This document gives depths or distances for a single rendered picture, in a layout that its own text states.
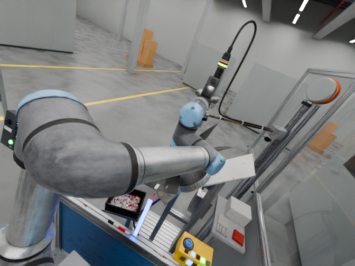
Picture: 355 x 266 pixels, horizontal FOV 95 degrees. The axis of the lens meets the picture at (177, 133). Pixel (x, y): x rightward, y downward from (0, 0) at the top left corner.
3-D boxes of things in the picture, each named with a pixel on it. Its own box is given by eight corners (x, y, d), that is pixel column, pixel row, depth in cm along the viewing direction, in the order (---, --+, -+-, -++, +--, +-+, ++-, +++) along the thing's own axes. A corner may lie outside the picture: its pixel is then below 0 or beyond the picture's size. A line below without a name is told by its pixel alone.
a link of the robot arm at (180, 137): (183, 161, 58) (195, 136, 53) (165, 142, 64) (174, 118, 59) (197, 156, 63) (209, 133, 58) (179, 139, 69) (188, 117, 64)
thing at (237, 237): (243, 237, 115) (245, 236, 114) (242, 247, 108) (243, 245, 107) (233, 229, 117) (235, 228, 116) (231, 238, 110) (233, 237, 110)
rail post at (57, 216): (63, 252, 140) (65, 195, 103) (58, 256, 137) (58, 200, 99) (59, 249, 141) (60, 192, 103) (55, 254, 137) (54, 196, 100)
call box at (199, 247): (204, 257, 84) (214, 248, 79) (200, 280, 75) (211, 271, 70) (177, 240, 86) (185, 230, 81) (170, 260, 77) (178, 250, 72)
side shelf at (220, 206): (242, 211, 139) (244, 209, 137) (242, 254, 108) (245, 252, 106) (216, 196, 142) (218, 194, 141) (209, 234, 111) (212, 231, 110)
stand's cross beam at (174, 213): (187, 220, 146) (189, 218, 144) (186, 225, 142) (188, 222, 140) (169, 209, 148) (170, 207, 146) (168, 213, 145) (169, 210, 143)
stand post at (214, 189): (172, 248, 173) (226, 175, 118) (169, 257, 165) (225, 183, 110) (169, 246, 174) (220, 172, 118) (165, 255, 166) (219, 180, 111)
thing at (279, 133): (274, 135, 119) (282, 126, 115) (281, 141, 114) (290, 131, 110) (264, 133, 115) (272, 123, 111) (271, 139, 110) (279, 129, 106)
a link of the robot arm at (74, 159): (42, 179, 15) (234, 153, 53) (29, 118, 21) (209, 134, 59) (24, 249, 19) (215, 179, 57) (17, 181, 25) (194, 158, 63)
